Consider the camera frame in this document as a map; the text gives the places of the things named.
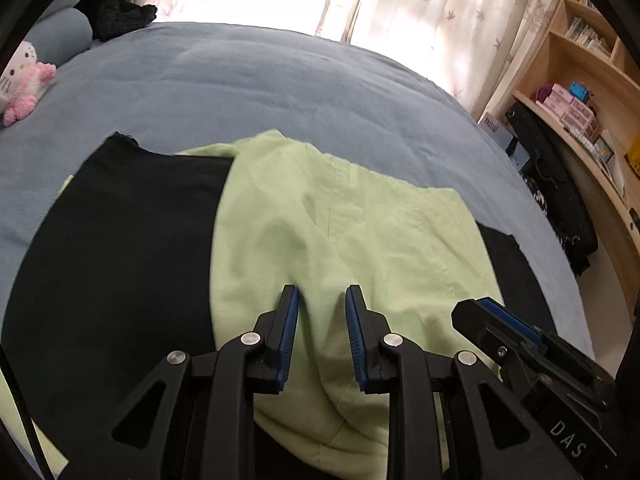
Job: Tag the pink storage boxes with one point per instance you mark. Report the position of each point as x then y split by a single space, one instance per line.
559 101

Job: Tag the black bag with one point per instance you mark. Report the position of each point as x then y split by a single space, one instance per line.
555 195

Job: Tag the black fuzzy cloth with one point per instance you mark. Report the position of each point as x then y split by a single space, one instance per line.
117 10

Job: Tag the yellow box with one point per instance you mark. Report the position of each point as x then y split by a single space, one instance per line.
633 157

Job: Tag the wooden bookshelf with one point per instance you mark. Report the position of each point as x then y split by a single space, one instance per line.
537 60

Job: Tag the pink drawer organizer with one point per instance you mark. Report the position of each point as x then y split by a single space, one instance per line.
580 119

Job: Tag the light green and black garment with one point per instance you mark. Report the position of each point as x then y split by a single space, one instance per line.
375 240

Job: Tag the white and blue box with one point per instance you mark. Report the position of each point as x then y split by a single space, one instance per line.
492 127

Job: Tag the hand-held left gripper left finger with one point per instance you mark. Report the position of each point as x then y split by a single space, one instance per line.
289 340

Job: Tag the picture card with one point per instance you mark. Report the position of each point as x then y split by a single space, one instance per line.
603 147

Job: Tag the small blue box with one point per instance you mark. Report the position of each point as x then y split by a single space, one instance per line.
579 92

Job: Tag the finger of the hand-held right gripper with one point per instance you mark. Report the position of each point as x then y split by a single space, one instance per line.
510 317

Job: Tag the pink and white plush toy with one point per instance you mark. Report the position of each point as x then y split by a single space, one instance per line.
22 85

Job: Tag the row of books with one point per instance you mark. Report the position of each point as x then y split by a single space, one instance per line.
586 34

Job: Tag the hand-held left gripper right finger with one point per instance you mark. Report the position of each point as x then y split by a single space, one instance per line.
356 345

